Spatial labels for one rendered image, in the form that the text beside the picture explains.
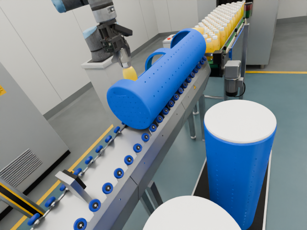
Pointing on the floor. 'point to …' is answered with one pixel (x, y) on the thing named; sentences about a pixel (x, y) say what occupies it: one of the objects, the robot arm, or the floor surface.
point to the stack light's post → (244, 57)
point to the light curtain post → (18, 200)
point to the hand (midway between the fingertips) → (125, 64)
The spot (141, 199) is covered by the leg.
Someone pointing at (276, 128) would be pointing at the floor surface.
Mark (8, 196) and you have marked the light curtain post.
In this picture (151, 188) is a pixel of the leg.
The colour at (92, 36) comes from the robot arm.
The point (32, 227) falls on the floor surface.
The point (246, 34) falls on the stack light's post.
